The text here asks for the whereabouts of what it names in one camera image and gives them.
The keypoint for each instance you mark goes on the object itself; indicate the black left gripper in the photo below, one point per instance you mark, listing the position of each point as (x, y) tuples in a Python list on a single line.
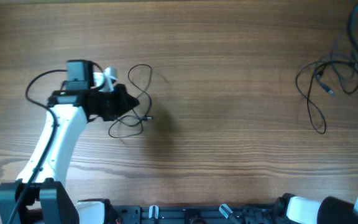
[(123, 99)]

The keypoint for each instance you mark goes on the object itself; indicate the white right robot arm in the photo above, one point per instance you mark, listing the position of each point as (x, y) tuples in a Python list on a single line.
[(295, 209)]

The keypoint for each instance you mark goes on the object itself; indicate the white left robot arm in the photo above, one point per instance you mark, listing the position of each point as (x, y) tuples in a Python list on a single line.
[(38, 195)]

